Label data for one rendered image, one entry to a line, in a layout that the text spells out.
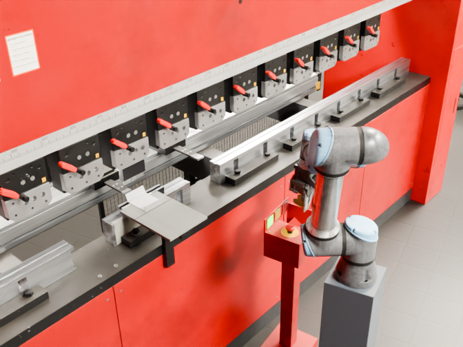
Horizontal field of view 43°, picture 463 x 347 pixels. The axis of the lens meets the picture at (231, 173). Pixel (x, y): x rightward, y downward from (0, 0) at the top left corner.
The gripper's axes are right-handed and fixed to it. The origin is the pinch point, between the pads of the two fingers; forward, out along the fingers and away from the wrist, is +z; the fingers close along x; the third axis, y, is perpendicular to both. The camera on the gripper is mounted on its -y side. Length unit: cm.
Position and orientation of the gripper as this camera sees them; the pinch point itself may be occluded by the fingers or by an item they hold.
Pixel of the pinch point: (306, 209)
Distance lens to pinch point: 242.7
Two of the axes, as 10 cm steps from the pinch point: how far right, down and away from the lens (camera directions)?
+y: -8.4, -3.4, 4.3
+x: -5.4, 4.3, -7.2
